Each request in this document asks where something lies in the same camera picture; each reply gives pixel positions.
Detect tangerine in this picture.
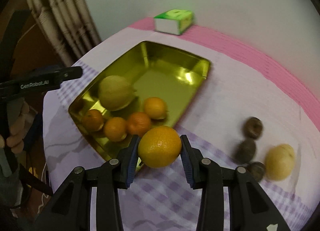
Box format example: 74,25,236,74
81,109,105,132
126,112,152,137

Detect green white tissue box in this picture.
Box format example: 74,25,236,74
153,9,194,35

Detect pale yellow pear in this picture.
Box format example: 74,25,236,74
265,144,296,181

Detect yellow orange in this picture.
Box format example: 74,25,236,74
138,126,182,168

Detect gold toffee tin box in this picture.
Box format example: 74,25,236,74
68,41,212,161

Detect green pear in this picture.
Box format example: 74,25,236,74
98,75,136,111

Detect beige ribbed radiator pipes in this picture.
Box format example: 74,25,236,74
26,0,101,66

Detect lone orange kumquat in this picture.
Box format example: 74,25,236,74
103,117,127,142

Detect dark mangosteen back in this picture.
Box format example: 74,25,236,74
243,117,264,139

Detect operator left hand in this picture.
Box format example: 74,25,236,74
1,101,29,154

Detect dark mangosteen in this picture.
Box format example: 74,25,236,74
246,162,266,182
243,117,264,139
233,138,257,164

